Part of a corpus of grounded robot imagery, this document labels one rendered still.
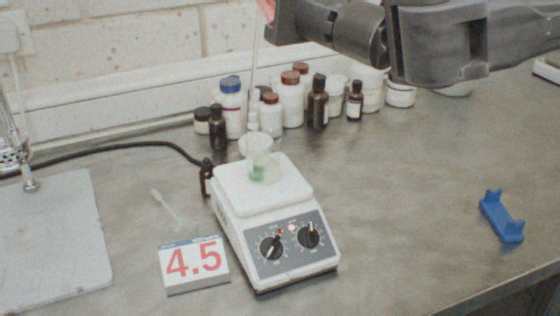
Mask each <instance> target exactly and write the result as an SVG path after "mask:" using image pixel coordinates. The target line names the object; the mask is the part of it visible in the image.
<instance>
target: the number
mask: <svg viewBox="0 0 560 316"><path fill-rule="evenodd" d="M160 253H161V258H162V263H163V268H164V273H165V278H166V282H169V281H173V280H176V279H180V280H181V279H184V278H188V277H192V276H196V275H200V274H204V273H208V272H216V271H220V270H224V269H226V266H225V262H224V258H223V253H222V248H221V245H220V240H219V238H217V239H213V240H208V241H205V242H200V243H195V244H192V245H183V246H179V247H174V248H170V249H166V250H162V251H160Z"/></svg>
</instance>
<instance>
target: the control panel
mask: <svg viewBox="0 0 560 316"><path fill-rule="evenodd" d="M309 222H312V223H313V224H314V228H315V229H316V230H317V231H318V232H319V234H320V242H319V243H318V245H317V246H316V247H314V248H311V249H307V248H305V247H303V246H302V245H301V244H300V243H299V241H298V239H297V234H298V231H299V230H300V229H301V228H302V227H304V226H307V224H308V223H309ZM290 225H293V226H294V229H293V230H290V228H289V226H290ZM277 229H280V230H281V234H277V233H276V230H277ZM243 235H244V237H245V240H246V242H247V248H248V250H249V253H250V256H251V259H252V261H253V263H254V266H255V269H256V272H257V274H258V277H259V279H260V280H263V279H265V278H268V277H271V276H274V275H279V274H282V273H285V272H288V271H291V270H293V269H296V268H299V267H303V266H305V265H308V264H311V263H314V262H319V261H322V260H325V259H328V258H331V257H334V256H335V255H337V254H336V251H335V248H334V245H333V243H332V240H331V238H330V236H329V234H328V232H327V229H326V227H325V225H324V222H323V221H322V216H321V214H320V211H319V209H314V210H310V211H307V212H304V213H301V214H297V215H294V216H291V217H288V218H284V219H281V220H277V221H275V222H271V223H265V224H261V225H259V226H255V227H252V228H248V229H246V230H243ZM276 235H279V236H280V237H281V238H280V241H281V243H282V245H283V252H282V254H281V256H280V257H279V258H277V259H276V260H268V259H266V258H264V257H263V256H262V253H261V250H260V246H261V243H262V240H263V239H264V238H266V237H275V236H276Z"/></svg>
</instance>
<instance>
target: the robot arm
mask: <svg viewBox="0 0 560 316"><path fill-rule="evenodd" d="M254 1H255V2H256V4H257V5H258V6H259V7H260V8H261V10H262V11H263V13H264V16H265V18H266V20H267V22H268V23H266V24H265V25H264V33H263V38H264V40H266V41H268V43H270V44H272V45H274V46H276V47H283V46H290V45H295V44H302V43H308V42H314V43H317V44H319V45H320V46H323V47H325V48H327V49H330V50H332V51H336V52H338V53H340V54H343V55H345V56H346V57H349V58H351V59H353V60H356V61H358V62H360V63H362V64H364V65H366V66H369V67H373V68H375V69H377V70H385V69H388V68H390V67H391V73H392V82H393V83H396V84H401V85H408V86H413V87H419V88H424V89H442V88H450V87H452V86H454V85H456V84H457V83H460V82H465V81H469V80H477V79H482V78H486V77H489V72H492V73H493V72H498V71H501V70H506V69H510V68H514V67H516V66H519V65H520V64H522V63H523V62H525V61H527V60H529V59H531V58H533V59H534V58H536V57H538V56H541V55H543V54H545V53H548V52H554V51H557V50H560V0H383V1H382V2H381V3H380V4H379V5H377V4H375V3H372V2H366V1H363V0H254Z"/></svg>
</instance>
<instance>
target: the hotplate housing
mask: <svg viewBox="0 0 560 316"><path fill-rule="evenodd" d="M209 183H210V192H211V203H212V207H213V209H214V211H215V213H216V215H217V219H218V221H219V222H220V223H221V225H222V227H223V229H224V231H225V233H226V235H227V236H228V238H229V240H230V242H231V244H232V246H233V249H234V251H235V253H236V255H237V257H238V259H239V260H240V262H241V263H242V265H243V267H244V269H245V271H246V273H247V274H248V276H249V280H250V282H251V284H252V286H253V287H254V289H255V290H256V292H257V294H261V293H263V292H266V291H269V290H272V289H275V288H277V287H280V286H286V285H288V284H291V283H293V282H296V281H299V280H302V279H305V278H307V277H310V276H313V275H316V274H320V273H324V272H327V271H330V270H333V269H335V268H338V264H339V261H340V258H341V255H340V252H339V250H338V248H337V246H336V244H335V239H334V237H333V235H332V233H331V231H330V228H329V226H328V224H327V222H326V220H325V217H324V215H323V213H322V208H321V207H320V205H319V203H318V202H317V201H316V200H315V198H314V197H313V196H311V197H310V198H308V199H305V200H301V201H297V202H294V203H291V204H287V205H284V206H280V207H277V208H270V209H267V210H263V211H261V212H257V213H253V214H250V215H246V216H238V215H236V214H235V212H234V211H233V209H232V207H231V205H230V203H229V201H228V199H227V197H226V196H225V194H224V192H223V191H222V190H221V188H220V186H219V184H218V183H217V181H216V177H212V178H211V180H209ZM314 209H319V211H320V214H321V216H322V221H323V222H324V225H325V227H326V229H327V232H328V234H329V236H330V238H331V240H332V243H333V245H334V248H335V251H336V254H337V255H335V256H334V257H331V258H328V259H325V260H322V261H319V262H314V263H311V264H308V265H305V266H303V267H299V268H296V269H293V270H291V271H288V272H285V273H282V274H279V275H274V276H271V277H268V278H265V279H263V280H260V279H259V277H258V274H257V272H256V269H255V266H254V263H253V261H252V259H251V256H250V253H249V250H248V248H247V242H246V240H245V237H244V235H243V230H246V229H248V228H252V227H255V226H259V225H261V224H265V223H271V222H275V221H277V220H281V219H284V218H288V217H291V216H294V215H297V214H301V213H304V212H307V211H310V210H314Z"/></svg>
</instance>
